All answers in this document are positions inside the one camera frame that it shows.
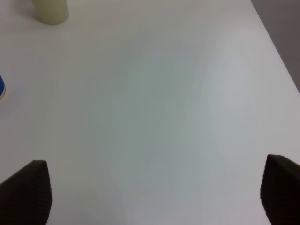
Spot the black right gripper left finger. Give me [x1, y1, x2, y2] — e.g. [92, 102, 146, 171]
[0, 160, 53, 225]

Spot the pale green tall cup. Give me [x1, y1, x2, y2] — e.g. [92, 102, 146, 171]
[31, 0, 69, 25]

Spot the blue sleeve glass cup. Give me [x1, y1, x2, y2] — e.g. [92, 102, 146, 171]
[0, 76, 6, 99]

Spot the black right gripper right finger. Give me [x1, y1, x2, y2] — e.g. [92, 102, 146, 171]
[260, 154, 300, 225]

